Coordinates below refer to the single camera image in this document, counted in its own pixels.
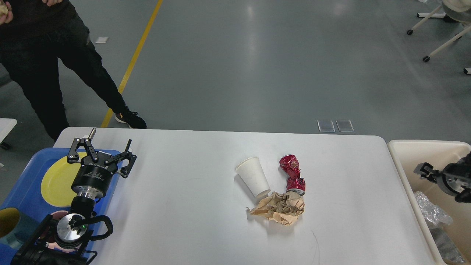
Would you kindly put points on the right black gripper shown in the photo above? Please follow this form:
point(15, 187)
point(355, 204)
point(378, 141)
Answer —
point(448, 180)

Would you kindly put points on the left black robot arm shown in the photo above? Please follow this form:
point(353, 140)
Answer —
point(64, 241)

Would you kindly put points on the blue plastic tray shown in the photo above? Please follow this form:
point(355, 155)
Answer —
point(27, 197)

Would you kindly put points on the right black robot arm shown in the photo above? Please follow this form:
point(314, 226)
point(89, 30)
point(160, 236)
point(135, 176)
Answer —
point(465, 176)

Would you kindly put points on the clear plastic wrap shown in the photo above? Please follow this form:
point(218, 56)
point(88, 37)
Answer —
point(434, 216)

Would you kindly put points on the pink ribbed mug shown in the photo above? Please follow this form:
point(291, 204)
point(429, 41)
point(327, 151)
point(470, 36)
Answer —
point(57, 215)

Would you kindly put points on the white side table corner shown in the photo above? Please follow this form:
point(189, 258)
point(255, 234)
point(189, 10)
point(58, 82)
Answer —
point(6, 125)

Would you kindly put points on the beige plastic bin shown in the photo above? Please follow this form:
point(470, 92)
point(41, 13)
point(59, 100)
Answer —
point(407, 154)

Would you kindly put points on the aluminium foil sheet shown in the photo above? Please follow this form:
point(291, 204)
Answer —
point(446, 247)

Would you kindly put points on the crumpled brown paper ball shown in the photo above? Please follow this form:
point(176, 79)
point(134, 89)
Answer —
point(284, 208)

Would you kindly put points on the person in dark clothes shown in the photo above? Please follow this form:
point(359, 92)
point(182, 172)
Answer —
point(35, 35)

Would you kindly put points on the crushed red can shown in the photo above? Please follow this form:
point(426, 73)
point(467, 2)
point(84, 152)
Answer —
point(295, 183)

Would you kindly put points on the white rolling stand legs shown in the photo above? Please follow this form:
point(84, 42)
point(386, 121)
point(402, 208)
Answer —
point(441, 28)

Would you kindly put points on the white paper cup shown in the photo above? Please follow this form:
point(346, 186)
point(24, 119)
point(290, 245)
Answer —
point(252, 174)

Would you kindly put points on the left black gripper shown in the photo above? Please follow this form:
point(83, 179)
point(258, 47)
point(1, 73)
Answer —
point(95, 174)

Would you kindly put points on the yellow round plate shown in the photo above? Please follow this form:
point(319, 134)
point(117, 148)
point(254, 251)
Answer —
point(56, 184)

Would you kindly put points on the dark teal mug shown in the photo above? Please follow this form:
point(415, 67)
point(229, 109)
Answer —
point(15, 227)

